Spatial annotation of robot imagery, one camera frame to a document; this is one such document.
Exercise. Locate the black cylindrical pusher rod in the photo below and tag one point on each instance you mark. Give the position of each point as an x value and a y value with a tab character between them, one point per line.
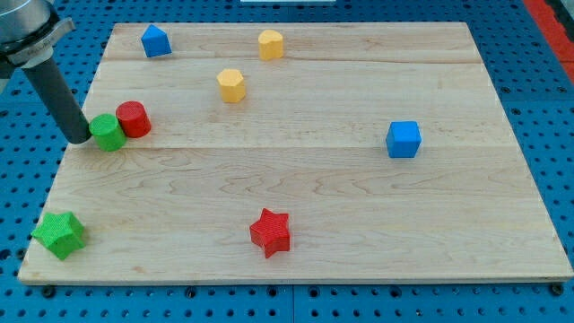
50	85

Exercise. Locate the red cylinder block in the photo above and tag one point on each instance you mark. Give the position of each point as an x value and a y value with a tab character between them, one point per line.
133	119

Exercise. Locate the green cylinder block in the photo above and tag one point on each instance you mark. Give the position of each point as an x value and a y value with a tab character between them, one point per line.
107	132

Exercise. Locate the red tape strip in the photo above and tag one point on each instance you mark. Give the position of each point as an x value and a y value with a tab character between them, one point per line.
555	23

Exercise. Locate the blue triangular prism block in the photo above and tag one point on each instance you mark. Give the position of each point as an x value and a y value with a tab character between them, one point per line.
155	42

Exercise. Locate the green star block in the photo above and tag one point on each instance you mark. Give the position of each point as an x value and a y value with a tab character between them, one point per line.
61	234

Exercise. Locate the light wooden board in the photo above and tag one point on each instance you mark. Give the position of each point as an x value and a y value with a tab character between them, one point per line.
308	140

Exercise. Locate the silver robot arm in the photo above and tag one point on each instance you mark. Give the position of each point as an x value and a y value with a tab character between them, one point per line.
29	31

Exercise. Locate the yellow hexagon block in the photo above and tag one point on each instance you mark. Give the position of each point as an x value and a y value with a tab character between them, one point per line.
232	85

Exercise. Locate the red star block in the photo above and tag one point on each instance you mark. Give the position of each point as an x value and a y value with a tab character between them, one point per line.
271	232

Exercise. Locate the blue cube block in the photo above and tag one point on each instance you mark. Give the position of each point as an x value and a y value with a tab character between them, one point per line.
403	139

